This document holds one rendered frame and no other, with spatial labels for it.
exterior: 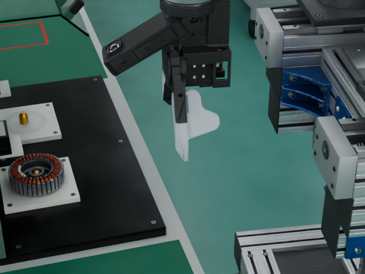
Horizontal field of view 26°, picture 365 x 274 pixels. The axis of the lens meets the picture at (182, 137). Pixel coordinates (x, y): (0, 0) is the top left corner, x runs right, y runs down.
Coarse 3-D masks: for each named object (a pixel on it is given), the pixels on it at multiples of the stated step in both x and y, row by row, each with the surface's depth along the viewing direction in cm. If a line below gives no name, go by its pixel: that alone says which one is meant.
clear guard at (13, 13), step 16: (0, 0) 171; (16, 0) 171; (32, 0) 171; (48, 0) 171; (64, 0) 177; (0, 16) 163; (16, 16) 163; (32, 16) 163; (48, 16) 164; (64, 16) 165; (80, 16) 177
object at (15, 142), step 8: (0, 128) 154; (0, 136) 151; (8, 136) 152; (16, 136) 159; (0, 144) 152; (8, 144) 152; (16, 144) 156; (0, 152) 153; (8, 152) 153; (16, 152) 154
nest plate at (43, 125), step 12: (12, 108) 188; (24, 108) 188; (36, 108) 188; (48, 108) 188; (0, 120) 183; (12, 120) 183; (36, 120) 183; (48, 120) 183; (12, 132) 179; (24, 132) 179; (36, 132) 179; (48, 132) 179; (60, 132) 179
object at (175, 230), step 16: (96, 48) 222; (112, 80) 206; (112, 96) 199; (128, 112) 193; (128, 128) 186; (144, 144) 181; (144, 160) 175; (144, 176) 170; (160, 192) 165; (160, 208) 161; (176, 224) 157; (144, 240) 152; (160, 240) 152; (64, 256) 149; (80, 256) 149; (192, 256) 149; (0, 272) 145
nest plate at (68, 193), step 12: (0, 168) 167; (0, 180) 163; (72, 180) 163; (12, 192) 160; (60, 192) 160; (72, 192) 160; (12, 204) 156; (24, 204) 156; (36, 204) 156; (48, 204) 157; (60, 204) 158
